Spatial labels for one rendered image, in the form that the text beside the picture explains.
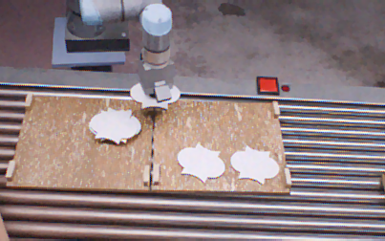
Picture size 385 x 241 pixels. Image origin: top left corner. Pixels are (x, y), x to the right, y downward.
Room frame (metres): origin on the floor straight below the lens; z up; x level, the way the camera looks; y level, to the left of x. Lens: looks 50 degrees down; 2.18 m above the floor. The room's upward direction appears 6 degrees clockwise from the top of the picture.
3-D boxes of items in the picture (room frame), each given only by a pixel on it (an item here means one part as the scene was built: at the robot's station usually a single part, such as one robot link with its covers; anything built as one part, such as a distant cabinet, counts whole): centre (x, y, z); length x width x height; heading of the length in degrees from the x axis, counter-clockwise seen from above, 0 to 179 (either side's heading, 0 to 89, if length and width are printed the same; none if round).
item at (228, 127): (0.96, -0.10, 0.93); 0.41 x 0.35 x 0.02; 96
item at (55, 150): (0.91, 0.32, 0.93); 0.41 x 0.35 x 0.02; 95
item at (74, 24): (1.44, 0.43, 0.99); 0.15 x 0.15 x 0.10
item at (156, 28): (1.02, 0.12, 1.32); 0.09 x 0.08 x 0.11; 20
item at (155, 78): (0.99, 0.11, 1.16); 0.12 x 0.09 x 0.16; 27
